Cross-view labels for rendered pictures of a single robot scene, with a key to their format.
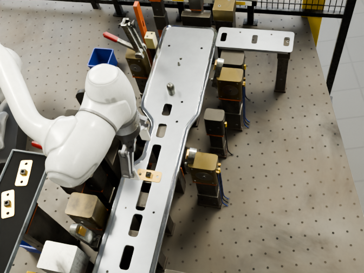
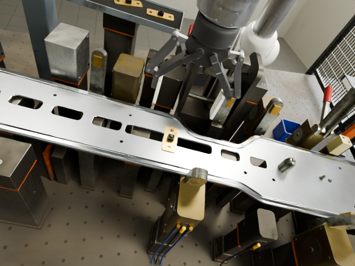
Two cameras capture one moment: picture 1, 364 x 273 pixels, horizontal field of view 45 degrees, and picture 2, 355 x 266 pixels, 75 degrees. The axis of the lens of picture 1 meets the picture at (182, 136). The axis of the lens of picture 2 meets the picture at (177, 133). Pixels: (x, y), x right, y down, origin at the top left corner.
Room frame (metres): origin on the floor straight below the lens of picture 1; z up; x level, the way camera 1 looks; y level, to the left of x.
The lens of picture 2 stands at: (0.42, -0.19, 1.49)
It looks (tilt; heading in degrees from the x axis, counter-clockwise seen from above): 48 degrees down; 53
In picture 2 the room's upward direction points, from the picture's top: 23 degrees clockwise
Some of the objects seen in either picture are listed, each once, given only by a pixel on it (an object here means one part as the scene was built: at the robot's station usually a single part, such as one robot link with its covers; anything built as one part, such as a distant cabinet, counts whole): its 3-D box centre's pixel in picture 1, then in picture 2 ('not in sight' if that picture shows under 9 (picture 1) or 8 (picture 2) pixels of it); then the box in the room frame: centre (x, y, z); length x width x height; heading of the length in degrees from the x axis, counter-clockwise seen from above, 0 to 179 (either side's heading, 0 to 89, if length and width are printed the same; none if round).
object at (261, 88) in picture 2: not in sight; (230, 124); (0.95, 0.24, 0.91); 0.07 x 0.05 x 0.42; 65
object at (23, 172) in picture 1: (23, 172); (160, 13); (0.69, 0.49, 1.17); 0.08 x 0.04 x 0.01; 164
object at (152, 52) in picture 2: (89, 203); (146, 103); (0.66, 0.37, 0.90); 0.05 x 0.05 x 0.40; 65
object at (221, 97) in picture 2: (144, 134); (216, 104); (0.72, 0.11, 1.16); 0.03 x 0.01 x 0.07; 65
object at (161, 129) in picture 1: (168, 149); (211, 180); (0.82, 0.06, 0.84); 0.12 x 0.05 x 0.29; 65
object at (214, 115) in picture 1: (220, 135); (239, 245); (0.82, -0.14, 0.84); 0.10 x 0.05 x 0.29; 65
